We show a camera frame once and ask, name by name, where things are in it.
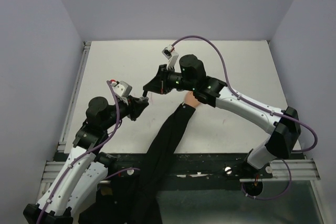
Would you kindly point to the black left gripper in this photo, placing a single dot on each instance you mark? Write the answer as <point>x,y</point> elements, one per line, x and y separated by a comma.
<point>135,107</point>

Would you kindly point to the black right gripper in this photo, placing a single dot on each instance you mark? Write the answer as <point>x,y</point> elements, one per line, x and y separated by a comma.
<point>158,84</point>

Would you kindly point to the glitter nail polish bottle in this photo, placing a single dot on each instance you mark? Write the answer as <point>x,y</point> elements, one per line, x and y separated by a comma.
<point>144,99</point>

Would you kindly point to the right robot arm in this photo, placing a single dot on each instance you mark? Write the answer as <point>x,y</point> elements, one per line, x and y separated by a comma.
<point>281,125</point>

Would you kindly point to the black sleeve forearm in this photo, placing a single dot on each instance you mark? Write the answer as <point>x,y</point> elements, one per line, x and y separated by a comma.
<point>137,196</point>

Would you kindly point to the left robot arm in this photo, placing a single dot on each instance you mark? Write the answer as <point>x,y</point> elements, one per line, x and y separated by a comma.
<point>85,165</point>

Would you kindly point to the mannequin hand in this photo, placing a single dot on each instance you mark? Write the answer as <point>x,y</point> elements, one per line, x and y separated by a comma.
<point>190,100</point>

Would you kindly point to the metal sheet panel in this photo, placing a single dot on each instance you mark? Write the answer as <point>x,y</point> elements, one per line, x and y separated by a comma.
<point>298,205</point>

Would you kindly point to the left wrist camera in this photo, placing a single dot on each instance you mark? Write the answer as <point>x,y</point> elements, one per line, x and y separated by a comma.
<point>121,89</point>

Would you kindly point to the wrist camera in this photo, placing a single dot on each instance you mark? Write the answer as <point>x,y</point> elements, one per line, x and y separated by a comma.
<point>171,55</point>
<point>121,89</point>

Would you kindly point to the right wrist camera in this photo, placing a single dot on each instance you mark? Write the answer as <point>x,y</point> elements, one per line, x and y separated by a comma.
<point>171,55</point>

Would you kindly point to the aluminium rail frame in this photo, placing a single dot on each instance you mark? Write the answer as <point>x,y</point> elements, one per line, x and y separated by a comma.
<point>247,65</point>

